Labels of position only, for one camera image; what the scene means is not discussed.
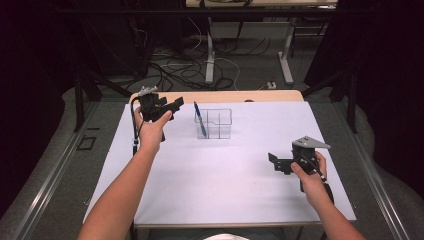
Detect white floor cable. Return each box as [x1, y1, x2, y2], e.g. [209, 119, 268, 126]
[186, 16, 242, 92]

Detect white table cover sheet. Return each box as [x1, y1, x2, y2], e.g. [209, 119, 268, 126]
[83, 100, 357, 225]

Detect black floor cables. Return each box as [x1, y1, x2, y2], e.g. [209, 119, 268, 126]
[146, 33, 271, 93]

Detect light wooden table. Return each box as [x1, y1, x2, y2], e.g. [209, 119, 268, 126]
[129, 89, 323, 230]

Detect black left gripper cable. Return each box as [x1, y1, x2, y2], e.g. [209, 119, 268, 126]
[130, 95, 142, 158]

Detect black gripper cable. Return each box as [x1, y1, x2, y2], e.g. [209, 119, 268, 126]
[308, 156, 335, 205]
[130, 95, 142, 158]

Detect person's white clothing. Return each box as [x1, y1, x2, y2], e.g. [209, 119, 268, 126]
[203, 233, 250, 240]

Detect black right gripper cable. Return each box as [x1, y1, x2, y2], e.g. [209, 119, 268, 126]
[308, 156, 335, 205]

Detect blue pen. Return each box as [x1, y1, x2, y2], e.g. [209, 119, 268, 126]
[193, 101, 208, 138]

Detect aluminium floor rail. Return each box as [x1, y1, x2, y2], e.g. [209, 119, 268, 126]
[333, 99, 412, 240]
[0, 101, 98, 240]

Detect person's left hand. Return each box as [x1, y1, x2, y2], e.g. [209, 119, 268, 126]
[134, 106, 173, 154]

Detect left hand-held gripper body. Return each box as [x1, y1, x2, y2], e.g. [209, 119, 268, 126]
[138, 85, 168, 123]

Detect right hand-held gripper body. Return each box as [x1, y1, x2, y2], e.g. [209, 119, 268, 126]
[291, 135, 332, 176]

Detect desk with white legs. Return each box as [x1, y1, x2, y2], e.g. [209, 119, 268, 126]
[185, 0, 338, 86]

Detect clear acrylic organizer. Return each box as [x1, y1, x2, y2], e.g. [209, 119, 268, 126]
[194, 108, 233, 140]

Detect person's right hand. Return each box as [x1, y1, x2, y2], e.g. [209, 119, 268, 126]
[290, 151, 332, 206]

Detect black metal stand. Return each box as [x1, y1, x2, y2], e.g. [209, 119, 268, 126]
[73, 63, 133, 133]
[301, 64, 358, 134]

